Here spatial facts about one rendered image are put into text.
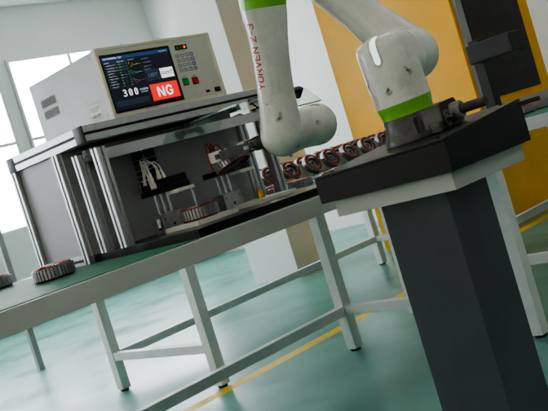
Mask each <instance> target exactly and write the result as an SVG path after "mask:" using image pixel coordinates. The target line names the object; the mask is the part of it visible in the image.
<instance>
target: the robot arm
mask: <svg viewBox="0 0 548 411"><path fill-rule="evenodd" d="M311 1H313V2H314V3H315V4H316V5H317V6H319V7H321V8H322V9H323V10H325V11H326V12H327V13H329V14H330V15H331V16H332V17H333V18H335V19H336V20H337V21H338V22H339V23H341V24H342V25H343V26H344V27H346V28H347V29H348V30H349V31H350V32H351V33H353V34H354V35H355V36H356V37H357V38H358V39H359V40H361V41H362V42H363V44H362V45H361V46H360V47H359V48H358V49H357V52H356V58H357V60H358V63H359V66H360V70H361V72H362V74H363V77H364V79H365V83H366V85H367V87H368V89H369V93H370V95H371V98H372V101H373V104H374V106H375V108H376V111H377V113H378V115H379V116H380V118H381V119H382V122H383V124H384V127H385V131H386V140H385V146H386V149H387V150H388V149H393V148H398V147H400V146H403V145H406V144H410V143H412V142H415V141H417V140H420V139H423V138H426V137H427V136H430V135H433V134H435V133H438V132H441V131H443V130H446V129H448V128H449V127H451V126H454V125H456V124H458V123H459V122H461V121H463V120H464V119H465V116H466V113H467V112H470V111H472V110H475V109H477V108H482V107H484V106H487V105H488V98H487V97H486V96H485V95H484V96H481V97H479V98H476V99H472V100H470V101H467V102H465V103H463V102H462V101H461V100H457V101H456V100H455V99H454V98H453V97H451V98H449V99H445V100H442V101H440V102H437V103H435V104H433V102H432V98H431V89H430V87H429V85H428V82H427V80H426V76H427V75H429V74H430V73H431V72H432V71H433V69H434V68H435V66H436V64H437V62H438V59H439V47H438V44H437V42H436V40H435V39H434V37H433V36H432V35H431V34H430V33H429V32H427V31H426V30H425V29H423V28H421V27H419V26H417V25H416V24H414V23H412V22H411V21H409V20H407V19H405V18H404V17H403V16H401V15H399V14H397V13H396V12H394V11H393V10H392V9H390V8H389V7H387V6H385V5H384V4H382V3H381V2H379V1H378V0H311ZM238 2H239V6H240V9H241V16H242V19H243V23H244V26H245V31H246V35H247V38H248V42H249V46H250V54H251V58H252V62H253V67H254V76H255V82H256V88H257V94H258V101H259V120H260V132H259V135H257V136H255V137H253V138H252V139H247V140H245V141H242V142H239V143H237V144H236V146H235V147H232V148H228V149H225V148H221V150H218V151H216V152H212V153H209V154H208V158H209V160H210V164H214V163H216V162H219V161H224V160H227V159H228V158H230V157H234V156H237V155H240V154H242V153H245V152H253V151H258V150H261V149H263V150H265V151H266V152H269V153H271V154H273V155H275V156H278V157H286V156H290V157H293V156H294V155H293V153H295V152H297V151H300V150H302V149H305V148H310V147H315V146H320V145H323V144H326V143H328V142H329V141H330V140H331V139H332V138H333V137H334V135H335V133H336V130H337V126H338V123H337V118H336V116H335V114H334V112H333V111H332V109H331V108H329V107H328V106H326V105H324V104H319V103H312V104H308V105H305V106H303V107H301V108H298V105H297V100H296V96H295V92H294V84H293V78H292V72H291V66H290V58H289V39H288V18H287V3H286V0H238ZM251 149H252V150H251Z"/></svg>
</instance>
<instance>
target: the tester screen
mask: <svg viewBox="0 0 548 411"><path fill-rule="evenodd" d="M101 62H102V65H103V67H104V71H105V75H106V78H107V80H108V84H109V87H110V91H111V93H112V96H113V100H114V103H115V106H116V109H117V111H120V110H124V109H128V108H135V107H139V106H144V105H147V104H155V103H159V102H162V101H167V100H171V99H178V98H182V95H181V96H177V97H173V98H169V99H162V100H158V101H154V100H153V97H152V92H151V90H150V87H149V85H151V84H156V83H160V82H168V81H173V80H176V81H177V79H176V76H175V75H174V76H173V77H164V78H160V79H155V80H151V81H148V79H147V76H146V73H145V71H147V70H152V69H160V68H165V67H170V66H172V63H171V60H170V56H169V53H168V50H167V48H165V49H159V50H154V51H144V52H139V53H133V54H128V55H118V56H112V57H107V58H101ZM172 68H173V66H172ZM173 71H174V69H173ZM174 73H175V71H174ZM132 87H138V88H139V93H140V95H135V96H131V97H126V98H124V97H123V94H122V90H123V89H128V88H132ZM147 95H149V96H150V100H151V101H147V102H143V103H138V104H131V105H127V106H122V107H119V108H118V107H117V103H116V102H118V101H123V100H127V99H134V98H139V97H143V96H147Z"/></svg>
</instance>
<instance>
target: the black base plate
mask: <svg viewBox="0 0 548 411"><path fill-rule="evenodd" d="M296 190H297V192H292V193H290V194H288V195H285V196H283V197H278V198H276V199H274V200H271V201H267V202H264V203H262V204H258V205H253V206H250V207H246V208H243V209H239V212H236V213H234V214H230V215H227V216H224V217H222V218H220V219H216V220H213V221H210V222H208V223H204V224H202V225H199V226H196V227H192V228H186V229H183V230H179V231H176V232H171V233H167V234H166V233H163V234H160V235H157V234H155V235H153V236H149V237H146V238H144V239H141V240H138V241H135V245H131V246H129V247H126V248H122V249H121V246H120V247H117V248H115V250H111V251H109V252H106V253H102V254H101V253H100V254H97V255H96V256H97V259H98V261H99V262H102V261H105V260H109V259H115V258H119V257H122V256H126V255H130V254H136V253H139V252H143V251H147V250H153V249H156V248H161V247H164V246H168V245H173V244H178V243H181V242H185V241H191V240H195V239H198V238H202V237H204V236H208V235H210V234H213V233H215V232H219V231H222V230H224V229H226V228H230V227H232V226H235V225H237V224H240V223H244V222H246V221H249V220H251V219H255V218H258V217H259V216H262V215H265V214H268V213H271V212H273V211H276V210H279V209H282V208H285V207H286V206H291V205H293V204H295V203H298V202H300V201H304V200H306V199H309V198H312V197H315V196H318V195H319V193H318V191H317V187H316V185H315V184H313V185H310V186H307V187H304V188H298V189H296Z"/></svg>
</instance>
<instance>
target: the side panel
mask: <svg viewBox="0 0 548 411"><path fill-rule="evenodd" d="M11 179H12V182H13V184H14V187H15V191H16V195H17V197H18V200H19V203H20V207H21V209H22V212H23V215H24V220H25V222H26V225H27V228H28V230H29V235H30V237H31V241H32V243H33V248H34V250H35V253H36V255H37V258H38V263H39V266H40V267H45V266H48V265H52V264H54V263H57V262H59V261H63V260H65V259H71V260H73V262H74V265H75V267H81V266H85V265H88V264H92V263H98V262H99V261H98V259H97V256H96V255H94V256H91V252H90V250H89V247H88V244H87V242H86V237H85V234H84V231H83V229H82V225H81V222H80V219H79V216H78V213H77V209H76V206H75V204H74V200H73V196H72V193H71V191H70V188H69V183H68V180H67V178H66V175H65V173H64V168H63V166H62V162H61V160H60V155H59V154H58V155H54V156H53V157H51V158H49V159H47V160H45V161H42V162H40V163H38V164H36V165H34V166H30V167H29V168H26V169H24V170H21V171H19V172H15V173H13V174H11Z"/></svg>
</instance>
